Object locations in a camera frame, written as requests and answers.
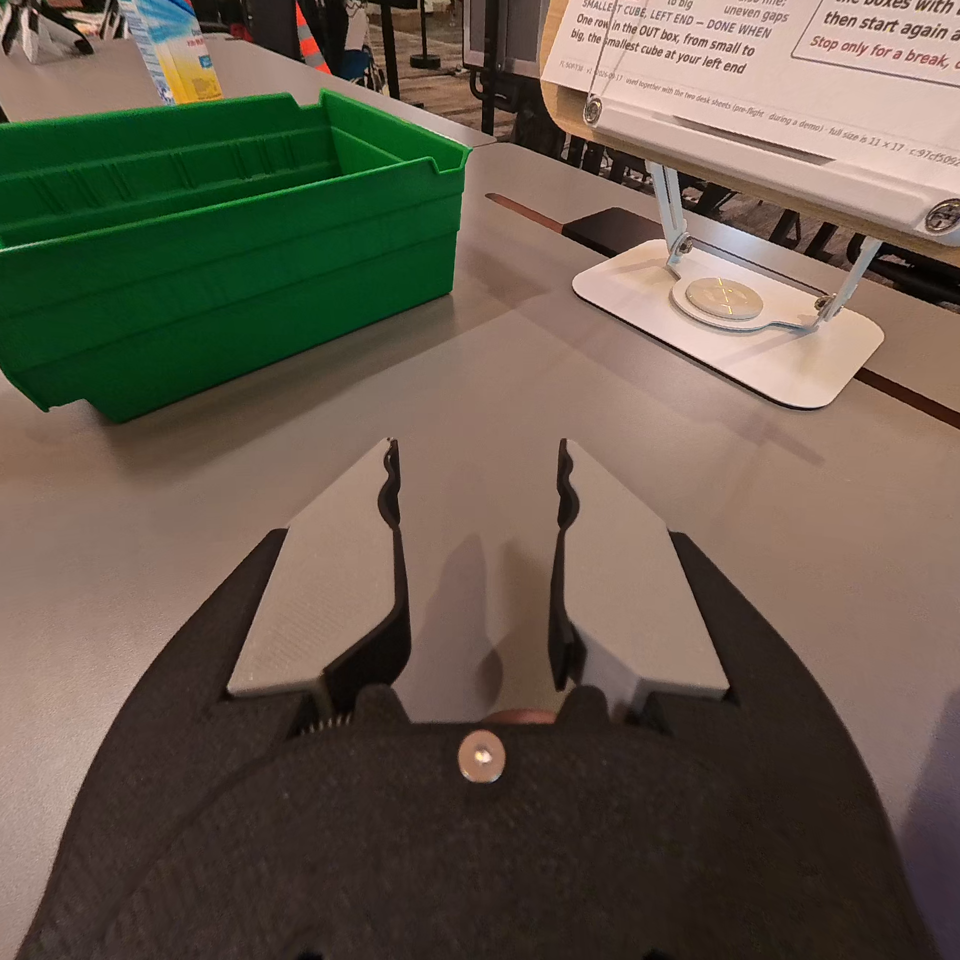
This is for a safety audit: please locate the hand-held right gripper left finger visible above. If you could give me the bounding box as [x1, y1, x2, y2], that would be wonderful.
[226, 437, 412, 700]

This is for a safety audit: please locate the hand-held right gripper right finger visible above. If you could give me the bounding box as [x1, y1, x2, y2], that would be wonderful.
[549, 438, 731, 723]

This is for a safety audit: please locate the green plastic bin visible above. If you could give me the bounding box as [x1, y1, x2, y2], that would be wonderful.
[0, 88, 474, 425]

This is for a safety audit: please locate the grey desk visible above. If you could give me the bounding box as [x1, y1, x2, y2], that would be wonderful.
[0, 33, 960, 960]

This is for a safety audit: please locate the instruction sheet on stand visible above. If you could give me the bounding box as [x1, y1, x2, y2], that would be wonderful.
[540, 0, 960, 410]

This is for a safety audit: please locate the printed instruction sheet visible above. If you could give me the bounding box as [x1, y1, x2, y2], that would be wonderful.
[558, 0, 960, 170]

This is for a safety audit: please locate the white blue wipes canister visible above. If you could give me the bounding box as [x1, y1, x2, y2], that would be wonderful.
[118, 0, 225, 106]

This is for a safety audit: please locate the orange traffic cone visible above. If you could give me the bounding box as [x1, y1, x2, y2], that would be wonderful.
[294, 0, 333, 76]

